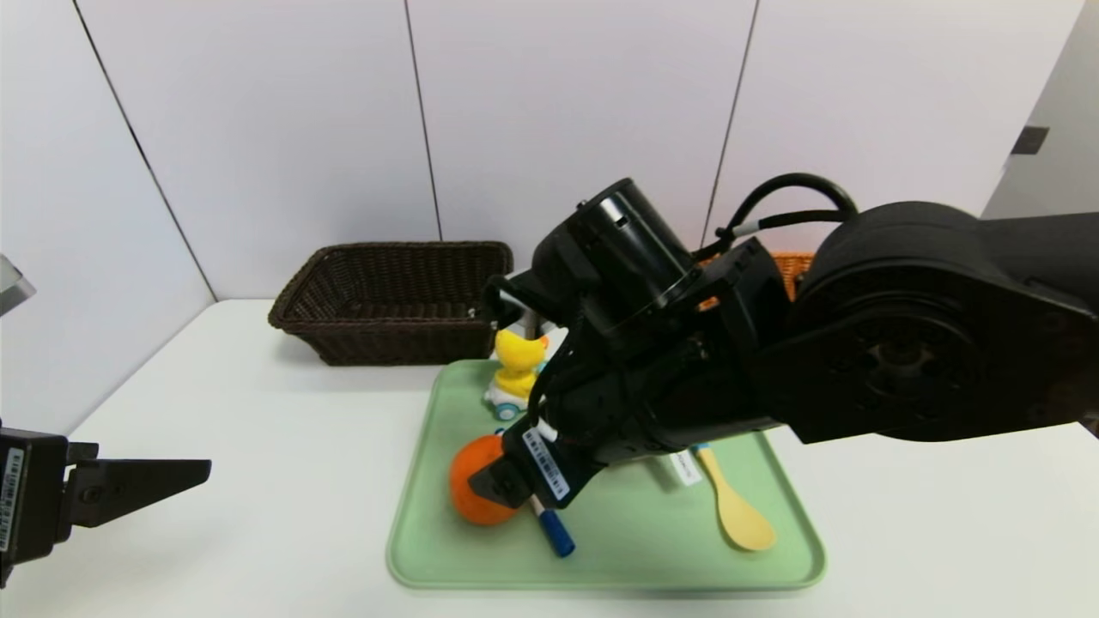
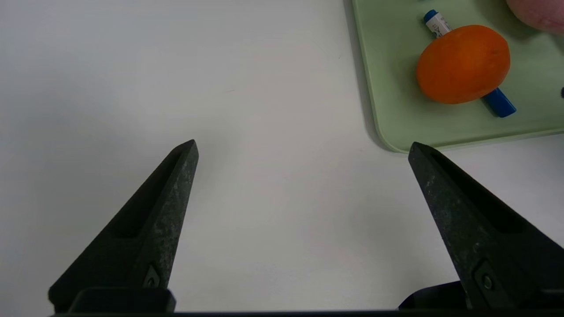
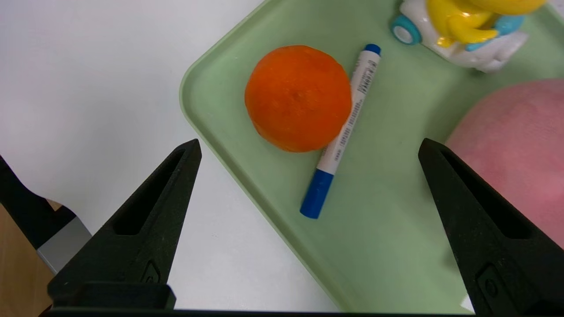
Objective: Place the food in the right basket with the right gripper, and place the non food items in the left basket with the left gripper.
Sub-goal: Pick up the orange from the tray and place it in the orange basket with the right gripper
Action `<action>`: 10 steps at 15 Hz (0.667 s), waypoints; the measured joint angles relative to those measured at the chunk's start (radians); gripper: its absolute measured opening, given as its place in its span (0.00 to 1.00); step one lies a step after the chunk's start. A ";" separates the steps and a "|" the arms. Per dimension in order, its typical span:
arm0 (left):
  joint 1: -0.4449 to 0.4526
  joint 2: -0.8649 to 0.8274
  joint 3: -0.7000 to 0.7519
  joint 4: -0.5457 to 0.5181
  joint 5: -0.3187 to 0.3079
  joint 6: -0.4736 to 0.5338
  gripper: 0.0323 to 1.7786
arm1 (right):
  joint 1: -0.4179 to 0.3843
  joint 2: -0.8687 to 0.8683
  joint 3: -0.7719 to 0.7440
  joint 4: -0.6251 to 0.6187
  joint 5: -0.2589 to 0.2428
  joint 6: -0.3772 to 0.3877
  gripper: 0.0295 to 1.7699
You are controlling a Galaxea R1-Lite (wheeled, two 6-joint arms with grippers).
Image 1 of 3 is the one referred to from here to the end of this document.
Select yellow duck toy car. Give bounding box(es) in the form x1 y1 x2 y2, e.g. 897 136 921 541
483 329 550 421

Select white marker with blue cap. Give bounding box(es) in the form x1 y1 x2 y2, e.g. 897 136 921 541
494 427 576 557

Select dark brown wicker basket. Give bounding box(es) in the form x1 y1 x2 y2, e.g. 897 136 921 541
268 241 514 367

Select orange wicker basket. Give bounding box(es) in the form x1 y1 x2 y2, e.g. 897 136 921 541
700 251 815 312

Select wooden spoon with blue handle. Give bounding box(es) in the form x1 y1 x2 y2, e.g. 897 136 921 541
694 442 777 552

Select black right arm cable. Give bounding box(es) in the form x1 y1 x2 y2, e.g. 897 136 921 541
700 173 859 258

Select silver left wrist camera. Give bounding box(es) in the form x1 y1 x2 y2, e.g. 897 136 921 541
0 255 37 317

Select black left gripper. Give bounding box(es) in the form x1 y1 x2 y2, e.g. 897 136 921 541
0 426 212 590

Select green plastic tray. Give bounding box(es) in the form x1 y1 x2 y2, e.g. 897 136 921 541
386 359 827 591

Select orange fruit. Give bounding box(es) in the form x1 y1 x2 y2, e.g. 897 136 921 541
449 433 520 526

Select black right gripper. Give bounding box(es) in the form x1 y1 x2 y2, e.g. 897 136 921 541
467 360 686 511

